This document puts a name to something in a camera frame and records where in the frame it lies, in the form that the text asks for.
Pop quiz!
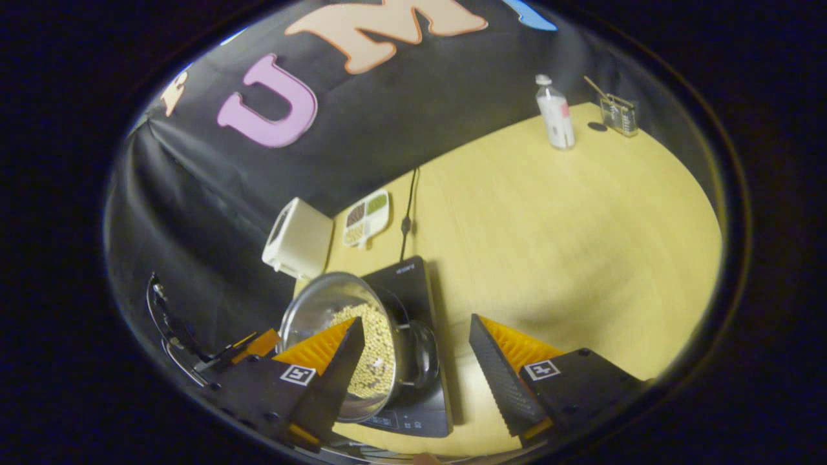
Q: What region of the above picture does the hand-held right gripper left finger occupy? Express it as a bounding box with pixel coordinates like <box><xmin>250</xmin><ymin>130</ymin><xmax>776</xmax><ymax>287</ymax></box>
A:
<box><xmin>207</xmin><ymin>316</ymin><xmax>366</xmax><ymax>453</ymax></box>

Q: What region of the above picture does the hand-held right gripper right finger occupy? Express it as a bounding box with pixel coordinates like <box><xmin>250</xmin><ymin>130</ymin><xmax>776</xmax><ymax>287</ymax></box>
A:
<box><xmin>468</xmin><ymin>314</ymin><xmax>647</xmax><ymax>448</ymax></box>

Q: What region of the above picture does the steel pot with black handle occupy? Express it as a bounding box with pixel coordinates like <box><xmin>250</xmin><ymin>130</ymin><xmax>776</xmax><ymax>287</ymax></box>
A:
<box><xmin>278</xmin><ymin>272</ymin><xmax>440</xmax><ymax>424</ymax></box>

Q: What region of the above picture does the black induction cooktop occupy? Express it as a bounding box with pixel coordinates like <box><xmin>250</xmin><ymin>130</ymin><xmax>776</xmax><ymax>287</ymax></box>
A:
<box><xmin>352</xmin><ymin>256</ymin><xmax>453</xmax><ymax>439</ymax></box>

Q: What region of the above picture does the white toaster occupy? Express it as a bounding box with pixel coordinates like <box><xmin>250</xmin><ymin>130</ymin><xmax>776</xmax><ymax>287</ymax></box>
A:
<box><xmin>262</xmin><ymin>198</ymin><xmax>335</xmax><ymax>280</ymax></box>

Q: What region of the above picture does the white divided dish of beans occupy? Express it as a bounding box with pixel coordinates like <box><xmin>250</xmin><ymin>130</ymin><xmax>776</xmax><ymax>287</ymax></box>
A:
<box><xmin>342</xmin><ymin>189</ymin><xmax>391</xmax><ymax>251</ymax></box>

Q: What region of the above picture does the clear bottle with red label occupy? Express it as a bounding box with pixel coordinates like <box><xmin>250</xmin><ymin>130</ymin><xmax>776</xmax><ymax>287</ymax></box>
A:
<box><xmin>535</xmin><ymin>74</ymin><xmax>576</xmax><ymax>150</ymax></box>

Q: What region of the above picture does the clear glass measuring cup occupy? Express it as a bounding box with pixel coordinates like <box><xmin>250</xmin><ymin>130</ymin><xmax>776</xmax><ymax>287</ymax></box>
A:
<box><xmin>600</xmin><ymin>94</ymin><xmax>639</xmax><ymax>138</ymax></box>

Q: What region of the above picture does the wooden stick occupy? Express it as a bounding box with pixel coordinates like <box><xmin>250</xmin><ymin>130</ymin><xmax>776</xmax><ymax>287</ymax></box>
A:
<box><xmin>583</xmin><ymin>76</ymin><xmax>614</xmax><ymax>104</ymax></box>

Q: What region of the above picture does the black power cable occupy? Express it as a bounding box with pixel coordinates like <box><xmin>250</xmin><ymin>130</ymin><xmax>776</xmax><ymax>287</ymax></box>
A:
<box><xmin>399</xmin><ymin>167</ymin><xmax>421</xmax><ymax>262</ymax></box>

